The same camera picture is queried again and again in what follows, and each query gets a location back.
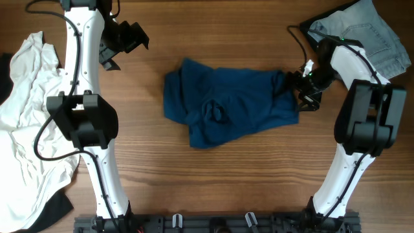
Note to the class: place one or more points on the white t-shirt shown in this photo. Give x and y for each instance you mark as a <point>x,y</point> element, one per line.
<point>27,182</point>

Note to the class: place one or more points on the black garment under pile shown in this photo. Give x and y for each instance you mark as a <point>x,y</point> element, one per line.
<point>59,205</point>

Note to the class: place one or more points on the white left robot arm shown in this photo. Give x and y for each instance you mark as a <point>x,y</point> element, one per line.
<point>84,117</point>

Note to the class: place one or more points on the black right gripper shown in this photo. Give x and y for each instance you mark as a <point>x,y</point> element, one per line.
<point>312,101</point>

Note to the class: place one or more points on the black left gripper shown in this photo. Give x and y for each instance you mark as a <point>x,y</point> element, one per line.
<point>136,38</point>

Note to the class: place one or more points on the folded light blue jeans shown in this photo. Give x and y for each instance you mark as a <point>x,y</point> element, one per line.
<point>361,22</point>

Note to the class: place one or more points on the blue t-shirt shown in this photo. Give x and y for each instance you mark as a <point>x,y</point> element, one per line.
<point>224,104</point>

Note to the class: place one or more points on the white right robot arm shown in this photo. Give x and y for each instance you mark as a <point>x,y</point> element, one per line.
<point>367,123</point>

